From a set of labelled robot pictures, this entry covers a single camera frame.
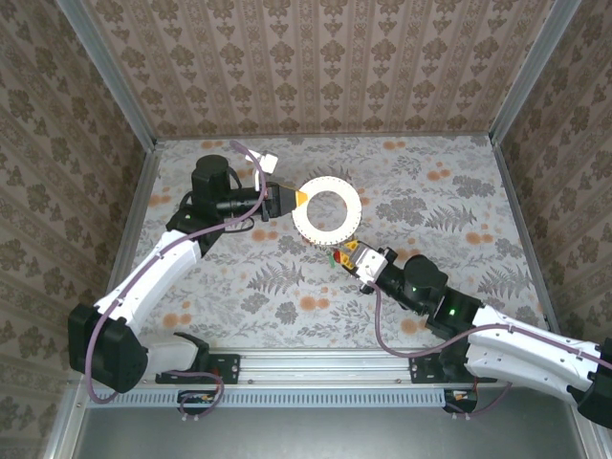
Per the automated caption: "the white perforated ring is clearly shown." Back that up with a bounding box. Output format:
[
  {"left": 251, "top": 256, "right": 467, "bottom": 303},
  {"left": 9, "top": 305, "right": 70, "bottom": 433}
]
[{"left": 290, "top": 175, "right": 363, "bottom": 249}]

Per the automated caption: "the grey metal sheet panel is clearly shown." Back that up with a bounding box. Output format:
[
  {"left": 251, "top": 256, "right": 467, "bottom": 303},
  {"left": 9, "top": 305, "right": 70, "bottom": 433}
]
[{"left": 71, "top": 405, "right": 592, "bottom": 459}]

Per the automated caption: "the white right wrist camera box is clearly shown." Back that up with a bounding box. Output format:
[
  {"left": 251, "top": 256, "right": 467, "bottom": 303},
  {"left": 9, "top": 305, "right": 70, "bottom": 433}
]
[{"left": 354, "top": 245, "right": 389, "bottom": 287}]

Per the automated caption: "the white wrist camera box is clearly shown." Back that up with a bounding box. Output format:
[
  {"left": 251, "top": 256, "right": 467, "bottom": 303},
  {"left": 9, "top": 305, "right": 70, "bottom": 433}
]
[
  {"left": 247, "top": 148, "right": 281, "bottom": 192},
  {"left": 354, "top": 245, "right": 389, "bottom": 287}
]

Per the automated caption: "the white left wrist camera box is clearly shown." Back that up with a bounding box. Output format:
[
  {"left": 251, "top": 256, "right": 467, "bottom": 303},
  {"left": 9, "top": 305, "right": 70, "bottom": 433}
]
[{"left": 247, "top": 148, "right": 281, "bottom": 192}]

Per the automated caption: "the aluminium left table side rail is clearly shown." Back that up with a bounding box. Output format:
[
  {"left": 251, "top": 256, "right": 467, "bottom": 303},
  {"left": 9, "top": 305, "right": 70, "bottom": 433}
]
[{"left": 90, "top": 141, "right": 164, "bottom": 353}]

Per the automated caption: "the aluminium table side rail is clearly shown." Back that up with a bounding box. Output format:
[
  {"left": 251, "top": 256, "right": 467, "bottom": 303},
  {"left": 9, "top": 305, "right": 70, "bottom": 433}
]
[
  {"left": 490, "top": 136, "right": 560, "bottom": 331},
  {"left": 90, "top": 141, "right": 164, "bottom": 353}
]

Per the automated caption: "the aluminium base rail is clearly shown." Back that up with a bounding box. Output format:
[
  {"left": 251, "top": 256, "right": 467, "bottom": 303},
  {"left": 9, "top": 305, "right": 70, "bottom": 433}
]
[{"left": 71, "top": 350, "right": 444, "bottom": 385}]

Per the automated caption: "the aluminium right table side rail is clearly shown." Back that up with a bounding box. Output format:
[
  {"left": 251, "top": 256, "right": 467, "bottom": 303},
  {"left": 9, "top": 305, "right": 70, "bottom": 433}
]
[{"left": 490, "top": 136, "right": 560, "bottom": 331}]

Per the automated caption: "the white slotted cable duct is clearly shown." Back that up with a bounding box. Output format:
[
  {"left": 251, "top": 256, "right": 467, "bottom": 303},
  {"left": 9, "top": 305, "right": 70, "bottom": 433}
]
[{"left": 88, "top": 386, "right": 479, "bottom": 410}]

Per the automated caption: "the aluminium left frame post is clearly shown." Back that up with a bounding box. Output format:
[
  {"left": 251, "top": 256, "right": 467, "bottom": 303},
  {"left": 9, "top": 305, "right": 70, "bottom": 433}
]
[{"left": 55, "top": 0, "right": 159, "bottom": 150}]

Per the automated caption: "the aluminium frame post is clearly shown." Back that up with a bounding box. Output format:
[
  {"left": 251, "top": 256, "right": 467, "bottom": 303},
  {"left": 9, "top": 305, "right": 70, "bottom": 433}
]
[
  {"left": 488, "top": 0, "right": 587, "bottom": 144},
  {"left": 55, "top": 0, "right": 159, "bottom": 150}
]

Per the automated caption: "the aluminium lower frame rail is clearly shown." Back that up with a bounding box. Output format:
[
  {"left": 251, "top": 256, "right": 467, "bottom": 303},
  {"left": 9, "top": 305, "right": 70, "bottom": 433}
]
[
  {"left": 571, "top": 420, "right": 609, "bottom": 459},
  {"left": 42, "top": 377, "right": 92, "bottom": 459}
]

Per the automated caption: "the aluminium right frame post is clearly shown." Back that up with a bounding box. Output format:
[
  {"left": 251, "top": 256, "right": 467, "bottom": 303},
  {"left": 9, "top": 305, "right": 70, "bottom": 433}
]
[{"left": 488, "top": 0, "right": 587, "bottom": 144}]

